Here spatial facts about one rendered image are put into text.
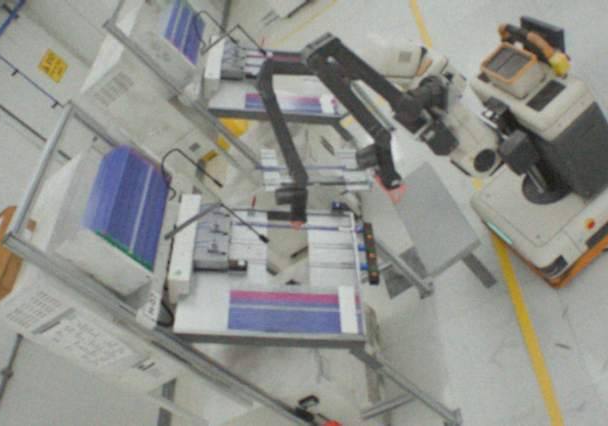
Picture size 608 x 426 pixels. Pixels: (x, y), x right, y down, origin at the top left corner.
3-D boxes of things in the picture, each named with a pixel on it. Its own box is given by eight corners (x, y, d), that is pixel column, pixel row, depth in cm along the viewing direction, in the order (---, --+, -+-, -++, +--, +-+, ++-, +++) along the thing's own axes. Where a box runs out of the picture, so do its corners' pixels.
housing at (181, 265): (201, 218, 282) (201, 194, 272) (190, 304, 246) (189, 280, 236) (183, 217, 281) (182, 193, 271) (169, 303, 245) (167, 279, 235)
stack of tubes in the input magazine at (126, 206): (171, 179, 264) (122, 139, 249) (153, 269, 226) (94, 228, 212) (151, 193, 269) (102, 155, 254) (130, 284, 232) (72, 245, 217)
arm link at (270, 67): (259, 55, 231) (253, 57, 241) (258, 92, 233) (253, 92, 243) (372, 60, 243) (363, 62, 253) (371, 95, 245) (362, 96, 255)
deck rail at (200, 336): (363, 345, 239) (366, 336, 234) (364, 350, 237) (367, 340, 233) (174, 337, 232) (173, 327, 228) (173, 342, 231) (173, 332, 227)
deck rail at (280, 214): (350, 221, 288) (352, 211, 284) (350, 224, 287) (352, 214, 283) (192, 213, 282) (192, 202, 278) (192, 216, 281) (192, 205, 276)
